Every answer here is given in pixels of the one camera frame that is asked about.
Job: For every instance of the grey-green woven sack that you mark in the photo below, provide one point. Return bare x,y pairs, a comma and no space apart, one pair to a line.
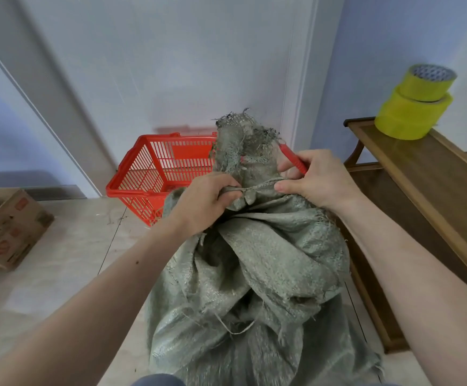
253,273

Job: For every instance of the person's blue trousers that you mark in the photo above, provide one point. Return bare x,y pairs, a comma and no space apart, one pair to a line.
157,380

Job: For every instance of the person's left hand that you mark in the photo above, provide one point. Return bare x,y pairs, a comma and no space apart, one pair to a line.
201,204

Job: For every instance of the brown cardboard box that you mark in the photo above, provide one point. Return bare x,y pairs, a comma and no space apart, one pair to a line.
10,233

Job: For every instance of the large yellow tape roll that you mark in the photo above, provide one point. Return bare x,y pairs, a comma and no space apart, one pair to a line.
412,116

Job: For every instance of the red plastic tie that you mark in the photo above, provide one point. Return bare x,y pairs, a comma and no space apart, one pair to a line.
293,158

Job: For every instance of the person's right forearm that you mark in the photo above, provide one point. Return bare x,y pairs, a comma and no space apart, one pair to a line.
414,293

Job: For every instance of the person's right hand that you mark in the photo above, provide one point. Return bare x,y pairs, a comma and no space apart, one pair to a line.
325,184

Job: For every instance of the person's left thumb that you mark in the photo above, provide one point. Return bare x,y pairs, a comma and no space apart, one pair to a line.
230,196

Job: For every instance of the white door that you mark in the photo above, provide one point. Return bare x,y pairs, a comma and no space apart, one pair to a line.
185,64

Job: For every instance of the person's left forearm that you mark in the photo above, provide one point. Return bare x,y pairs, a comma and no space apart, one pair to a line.
84,305

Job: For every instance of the red plastic shopping basket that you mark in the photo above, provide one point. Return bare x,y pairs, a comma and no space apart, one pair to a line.
157,172

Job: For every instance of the brown wooden table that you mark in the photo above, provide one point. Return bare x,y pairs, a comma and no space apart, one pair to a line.
426,196

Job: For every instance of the person's right thumb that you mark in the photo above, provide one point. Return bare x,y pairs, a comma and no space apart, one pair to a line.
291,186

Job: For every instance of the small yellow tape roll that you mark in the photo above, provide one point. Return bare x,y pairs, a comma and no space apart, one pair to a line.
426,82

